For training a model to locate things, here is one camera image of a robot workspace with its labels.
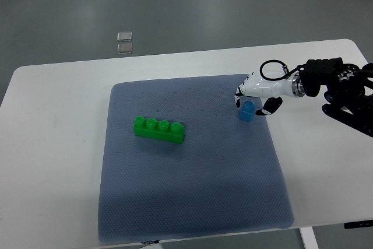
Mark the black table control panel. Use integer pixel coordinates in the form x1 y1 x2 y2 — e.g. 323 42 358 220
344 220 373 229

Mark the long green block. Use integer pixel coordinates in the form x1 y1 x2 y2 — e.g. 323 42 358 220
133 116 185 144

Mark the upper metal floor plate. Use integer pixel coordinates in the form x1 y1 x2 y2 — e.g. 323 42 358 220
117 31 132 42

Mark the black cable loop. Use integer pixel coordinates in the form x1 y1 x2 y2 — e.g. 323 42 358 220
259 59 305 82

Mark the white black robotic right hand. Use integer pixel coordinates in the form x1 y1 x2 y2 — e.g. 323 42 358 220
234 71 305 115

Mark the white table leg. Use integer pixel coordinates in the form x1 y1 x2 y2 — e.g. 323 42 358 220
299 227 319 249

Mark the small blue block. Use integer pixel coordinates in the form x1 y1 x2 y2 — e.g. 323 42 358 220
240 101 256 122

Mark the blue-grey textured mat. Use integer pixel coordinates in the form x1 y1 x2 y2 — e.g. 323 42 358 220
98 74 294 243

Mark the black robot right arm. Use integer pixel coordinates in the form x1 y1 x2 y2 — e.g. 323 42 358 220
298 58 372 136

